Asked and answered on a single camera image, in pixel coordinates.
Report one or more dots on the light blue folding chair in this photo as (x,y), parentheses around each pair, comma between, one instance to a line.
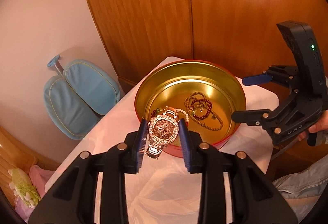
(79,96)

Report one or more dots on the wooden headboard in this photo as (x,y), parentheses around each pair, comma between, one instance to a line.
(15,154)

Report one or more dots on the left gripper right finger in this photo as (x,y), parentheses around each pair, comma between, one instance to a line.
(233,188)

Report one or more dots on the grey trouser leg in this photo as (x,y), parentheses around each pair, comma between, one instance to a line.
(302,190)

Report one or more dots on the person's right hand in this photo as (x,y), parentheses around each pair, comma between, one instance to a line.
(320,125)

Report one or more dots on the round red gold tin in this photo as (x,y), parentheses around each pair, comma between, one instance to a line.
(204,94)

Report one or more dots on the wooden wardrobe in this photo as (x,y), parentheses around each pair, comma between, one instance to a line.
(239,35)

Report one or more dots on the green white plush toy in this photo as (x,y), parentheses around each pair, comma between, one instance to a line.
(22,186)

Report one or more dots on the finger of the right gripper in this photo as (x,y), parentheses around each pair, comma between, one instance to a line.
(256,79)
(249,117)

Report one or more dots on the pink bed sheet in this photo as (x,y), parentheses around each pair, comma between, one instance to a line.
(39,177)

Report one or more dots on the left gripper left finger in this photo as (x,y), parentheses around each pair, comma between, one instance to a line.
(72,198)

